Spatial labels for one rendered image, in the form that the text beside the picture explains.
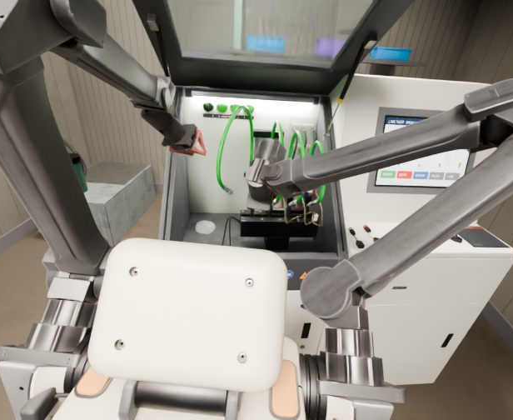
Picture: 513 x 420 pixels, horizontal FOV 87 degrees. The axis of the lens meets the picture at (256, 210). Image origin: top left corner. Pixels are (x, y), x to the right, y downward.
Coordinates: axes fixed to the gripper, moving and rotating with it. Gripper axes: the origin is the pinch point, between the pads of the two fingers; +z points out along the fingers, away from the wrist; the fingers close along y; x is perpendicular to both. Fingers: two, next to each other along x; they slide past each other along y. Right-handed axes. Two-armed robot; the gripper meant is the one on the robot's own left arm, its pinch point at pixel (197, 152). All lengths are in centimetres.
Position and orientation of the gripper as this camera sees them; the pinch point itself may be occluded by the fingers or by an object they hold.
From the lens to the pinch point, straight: 86.8
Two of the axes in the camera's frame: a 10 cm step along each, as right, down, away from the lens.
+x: -2.6, 9.2, -2.9
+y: -8.6, -0.9, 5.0
